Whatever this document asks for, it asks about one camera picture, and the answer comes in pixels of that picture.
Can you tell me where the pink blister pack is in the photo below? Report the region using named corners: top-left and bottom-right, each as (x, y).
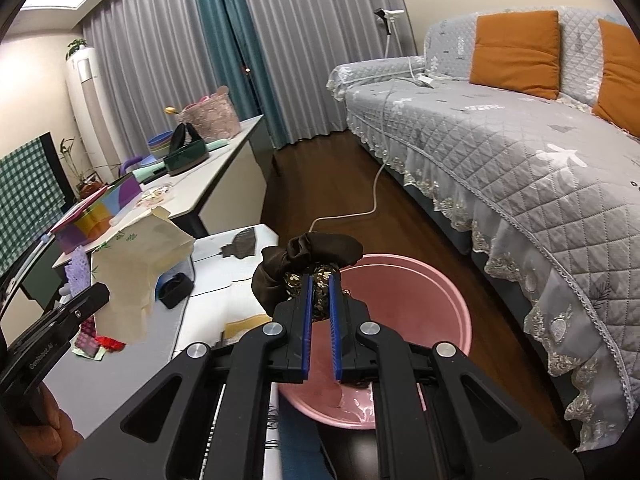
top-left (74, 320), bottom-right (106, 361)

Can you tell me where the dark brown cloth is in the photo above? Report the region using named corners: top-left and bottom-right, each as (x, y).
top-left (251, 231), bottom-right (363, 323)

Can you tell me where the pink woven basket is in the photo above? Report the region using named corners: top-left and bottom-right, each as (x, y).
top-left (175, 86), bottom-right (242, 141)

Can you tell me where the teal curtain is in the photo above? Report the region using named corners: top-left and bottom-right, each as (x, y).
top-left (189, 0), bottom-right (288, 150)

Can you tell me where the stack of coloured bowls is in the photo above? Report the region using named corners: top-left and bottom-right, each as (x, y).
top-left (147, 131), bottom-right (176, 158)

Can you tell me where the colourful box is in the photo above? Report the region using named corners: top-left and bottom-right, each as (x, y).
top-left (50, 172), bottom-right (143, 253)

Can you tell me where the green checked cloth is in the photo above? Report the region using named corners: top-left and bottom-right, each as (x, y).
top-left (0, 134), bottom-right (68, 276)

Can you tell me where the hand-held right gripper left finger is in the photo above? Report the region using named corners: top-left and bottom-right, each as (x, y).
top-left (57, 275), bottom-right (313, 480)

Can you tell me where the small black pouch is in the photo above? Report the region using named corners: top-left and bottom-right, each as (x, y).
top-left (156, 272), bottom-right (195, 310)

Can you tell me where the person's left hand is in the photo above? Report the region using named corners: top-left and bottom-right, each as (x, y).
top-left (12, 382), bottom-right (85, 468)

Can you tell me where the grey quilted sofa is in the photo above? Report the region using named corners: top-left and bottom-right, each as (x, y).
top-left (326, 6), bottom-right (640, 453)

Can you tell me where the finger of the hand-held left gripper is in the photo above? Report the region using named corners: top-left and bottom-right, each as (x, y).
top-left (49, 282), bottom-right (110, 347)

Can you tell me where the white printed tablecloth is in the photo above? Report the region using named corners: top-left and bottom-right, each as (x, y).
top-left (170, 224), bottom-right (286, 480)

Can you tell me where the red plastic bag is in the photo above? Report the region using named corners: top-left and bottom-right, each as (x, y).
top-left (95, 335), bottom-right (127, 357)

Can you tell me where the black television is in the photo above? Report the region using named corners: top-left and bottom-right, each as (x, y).
top-left (47, 131), bottom-right (71, 211)

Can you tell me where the orange cushion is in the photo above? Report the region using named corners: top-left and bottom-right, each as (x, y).
top-left (469, 10), bottom-right (561, 101)
top-left (591, 18), bottom-right (640, 141)

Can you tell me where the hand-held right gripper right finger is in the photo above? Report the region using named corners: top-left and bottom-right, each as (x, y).
top-left (327, 276), bottom-right (586, 480)

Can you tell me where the white standing air conditioner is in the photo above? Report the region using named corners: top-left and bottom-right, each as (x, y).
top-left (65, 46), bottom-right (126, 181)

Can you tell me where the grey woven mat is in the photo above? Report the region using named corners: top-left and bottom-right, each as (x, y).
top-left (47, 300), bottom-right (201, 441)

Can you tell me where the pink plastic basin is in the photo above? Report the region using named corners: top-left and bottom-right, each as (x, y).
top-left (277, 254), bottom-right (473, 431)

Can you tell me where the bamboo plant in pot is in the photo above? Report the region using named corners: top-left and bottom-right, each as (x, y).
top-left (59, 137), bottom-right (108, 198)

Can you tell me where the clear packet of stickers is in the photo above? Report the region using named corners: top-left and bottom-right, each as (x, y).
top-left (137, 185), bottom-right (173, 208)

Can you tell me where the purple lace doily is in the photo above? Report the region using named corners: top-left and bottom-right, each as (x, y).
top-left (64, 246), bottom-right (93, 301)

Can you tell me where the blue trouser leg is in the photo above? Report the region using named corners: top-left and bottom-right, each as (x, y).
top-left (277, 405), bottom-right (341, 480)

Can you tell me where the white cable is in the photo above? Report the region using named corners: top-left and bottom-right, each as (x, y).
top-left (307, 55), bottom-right (436, 235)

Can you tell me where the beige paper bag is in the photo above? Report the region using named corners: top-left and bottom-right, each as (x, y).
top-left (90, 205), bottom-right (196, 346)

